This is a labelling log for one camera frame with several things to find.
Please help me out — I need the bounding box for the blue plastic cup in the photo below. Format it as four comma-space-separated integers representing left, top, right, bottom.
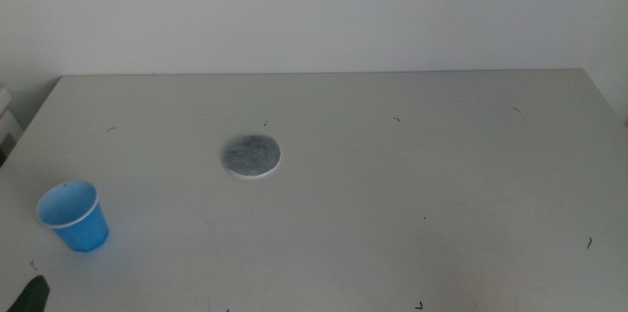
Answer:
34, 180, 110, 254

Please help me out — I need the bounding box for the grey round cup mat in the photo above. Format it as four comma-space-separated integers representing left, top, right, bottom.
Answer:
220, 133, 282, 180

